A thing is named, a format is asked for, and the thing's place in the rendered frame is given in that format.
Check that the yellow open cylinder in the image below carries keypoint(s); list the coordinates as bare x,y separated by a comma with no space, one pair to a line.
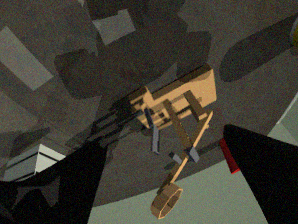
294,34

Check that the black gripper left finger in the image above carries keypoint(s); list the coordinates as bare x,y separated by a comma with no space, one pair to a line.
62,194

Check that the red cup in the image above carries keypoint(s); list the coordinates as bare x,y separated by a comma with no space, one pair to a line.
230,159

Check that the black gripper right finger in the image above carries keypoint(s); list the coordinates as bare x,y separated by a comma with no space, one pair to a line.
270,167

